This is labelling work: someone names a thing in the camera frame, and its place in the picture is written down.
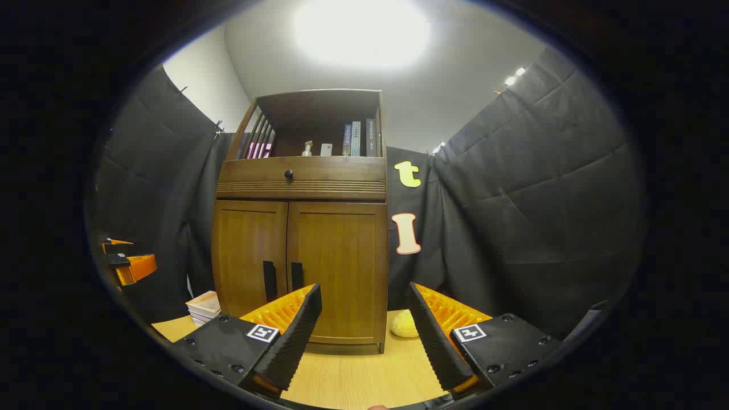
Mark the stack of white books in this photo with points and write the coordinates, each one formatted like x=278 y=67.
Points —
x=204 y=304

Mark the pink box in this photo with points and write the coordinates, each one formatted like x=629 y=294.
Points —
x=259 y=151

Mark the brown wooden shoe cabinet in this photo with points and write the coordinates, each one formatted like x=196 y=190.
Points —
x=319 y=108

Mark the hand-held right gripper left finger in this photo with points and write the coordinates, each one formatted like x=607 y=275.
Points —
x=296 y=336

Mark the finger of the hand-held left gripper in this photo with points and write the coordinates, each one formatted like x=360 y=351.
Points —
x=139 y=267
x=117 y=242

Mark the light grey book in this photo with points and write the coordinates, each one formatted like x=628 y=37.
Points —
x=356 y=139

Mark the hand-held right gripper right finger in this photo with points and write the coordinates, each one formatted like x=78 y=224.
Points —
x=435 y=341

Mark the black backdrop cloth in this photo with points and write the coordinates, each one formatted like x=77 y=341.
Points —
x=541 y=171

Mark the round ceiling lamp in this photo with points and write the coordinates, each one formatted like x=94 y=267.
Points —
x=361 y=31

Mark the wooden cabinet drawer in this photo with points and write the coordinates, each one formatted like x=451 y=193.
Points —
x=336 y=171

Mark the wooden cabinet door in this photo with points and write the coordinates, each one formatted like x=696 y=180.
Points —
x=248 y=245
x=342 y=250

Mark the small pump bottle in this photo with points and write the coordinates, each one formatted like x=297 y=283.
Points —
x=307 y=150

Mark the small white box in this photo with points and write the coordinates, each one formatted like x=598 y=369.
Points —
x=326 y=150

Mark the dark grey book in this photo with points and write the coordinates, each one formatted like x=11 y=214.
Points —
x=347 y=141

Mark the yellow plush toy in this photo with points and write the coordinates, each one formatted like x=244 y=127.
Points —
x=404 y=324

